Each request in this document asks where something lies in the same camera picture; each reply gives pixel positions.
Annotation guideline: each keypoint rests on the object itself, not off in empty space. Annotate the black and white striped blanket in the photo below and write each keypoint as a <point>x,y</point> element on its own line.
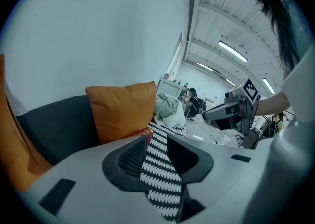
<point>161,181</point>

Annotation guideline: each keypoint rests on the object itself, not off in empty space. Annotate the white cabinet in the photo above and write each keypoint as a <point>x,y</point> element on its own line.
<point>169,88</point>

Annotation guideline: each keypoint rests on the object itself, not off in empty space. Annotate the red book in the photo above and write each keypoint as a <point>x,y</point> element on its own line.
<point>144,133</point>

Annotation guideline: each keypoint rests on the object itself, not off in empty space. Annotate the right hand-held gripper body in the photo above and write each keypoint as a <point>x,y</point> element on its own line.
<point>249,90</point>

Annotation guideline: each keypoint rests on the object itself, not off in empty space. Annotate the white cloth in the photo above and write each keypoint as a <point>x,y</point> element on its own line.
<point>176,118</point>

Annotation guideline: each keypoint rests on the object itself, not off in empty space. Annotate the person's right forearm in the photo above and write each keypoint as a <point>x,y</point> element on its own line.
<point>270,105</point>

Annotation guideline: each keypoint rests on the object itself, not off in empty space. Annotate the green cloth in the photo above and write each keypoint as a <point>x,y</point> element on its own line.
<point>166,105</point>

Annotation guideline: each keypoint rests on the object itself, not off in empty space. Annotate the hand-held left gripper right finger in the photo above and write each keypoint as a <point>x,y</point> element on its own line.
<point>189,161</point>

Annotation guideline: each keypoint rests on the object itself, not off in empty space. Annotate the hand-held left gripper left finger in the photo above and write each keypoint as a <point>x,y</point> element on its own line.
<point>123,161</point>

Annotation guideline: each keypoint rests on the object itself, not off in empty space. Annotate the small screen device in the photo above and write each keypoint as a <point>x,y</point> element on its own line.
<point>251,140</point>

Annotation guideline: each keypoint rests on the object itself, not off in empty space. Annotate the person's right hand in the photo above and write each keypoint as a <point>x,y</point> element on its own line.
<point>242,109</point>

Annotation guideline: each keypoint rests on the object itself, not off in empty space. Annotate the orange cushion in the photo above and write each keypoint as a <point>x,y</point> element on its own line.
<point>123,112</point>
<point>17,144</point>

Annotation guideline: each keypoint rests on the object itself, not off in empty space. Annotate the long ceiling light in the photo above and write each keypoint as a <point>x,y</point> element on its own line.
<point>230,82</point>
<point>232,51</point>
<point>204,66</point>
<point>268,85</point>

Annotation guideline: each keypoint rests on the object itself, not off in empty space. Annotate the orange and black sofa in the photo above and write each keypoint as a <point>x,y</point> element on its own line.
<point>61,124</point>

